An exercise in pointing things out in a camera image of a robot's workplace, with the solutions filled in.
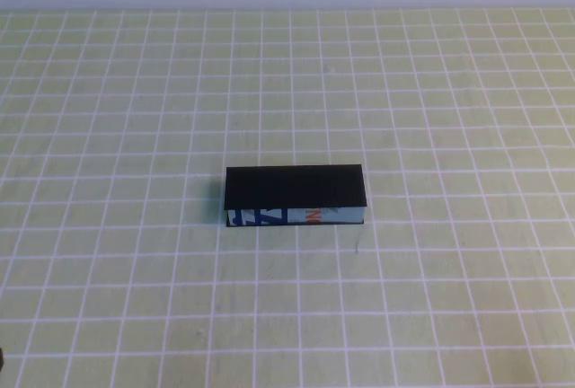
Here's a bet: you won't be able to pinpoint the green white-grid tablecloth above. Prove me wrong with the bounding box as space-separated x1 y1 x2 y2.
0 6 575 388

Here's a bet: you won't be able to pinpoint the black glasses case printed sides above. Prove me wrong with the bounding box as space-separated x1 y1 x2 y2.
223 164 369 229

